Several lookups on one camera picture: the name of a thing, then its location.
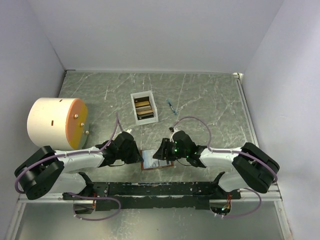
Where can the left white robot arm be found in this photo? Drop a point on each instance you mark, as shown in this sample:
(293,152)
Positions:
(50,171)

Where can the white corner bracket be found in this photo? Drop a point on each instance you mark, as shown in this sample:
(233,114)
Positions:
(238,75)

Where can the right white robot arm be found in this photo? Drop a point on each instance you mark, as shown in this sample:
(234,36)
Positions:
(249,166)

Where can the aluminium frame rail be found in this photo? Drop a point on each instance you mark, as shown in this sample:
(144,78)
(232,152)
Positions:
(273,193)

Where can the brown leather card holder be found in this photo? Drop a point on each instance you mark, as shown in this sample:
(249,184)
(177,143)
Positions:
(150,163)

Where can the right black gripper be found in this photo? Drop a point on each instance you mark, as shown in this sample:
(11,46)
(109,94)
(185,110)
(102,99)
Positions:
(161,154)

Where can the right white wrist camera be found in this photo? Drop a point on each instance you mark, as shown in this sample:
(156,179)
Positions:
(173,130)

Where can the blue pen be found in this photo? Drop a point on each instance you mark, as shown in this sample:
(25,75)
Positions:
(171,107)

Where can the white cylinder with orange lid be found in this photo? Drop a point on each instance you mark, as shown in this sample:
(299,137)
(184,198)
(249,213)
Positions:
(59,123)

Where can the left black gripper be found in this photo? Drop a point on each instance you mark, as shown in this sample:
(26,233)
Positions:
(136,157)

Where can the white card tray box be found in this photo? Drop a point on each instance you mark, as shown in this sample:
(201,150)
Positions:
(153,120)

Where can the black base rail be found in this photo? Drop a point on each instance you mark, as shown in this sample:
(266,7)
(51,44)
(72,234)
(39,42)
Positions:
(149,195)

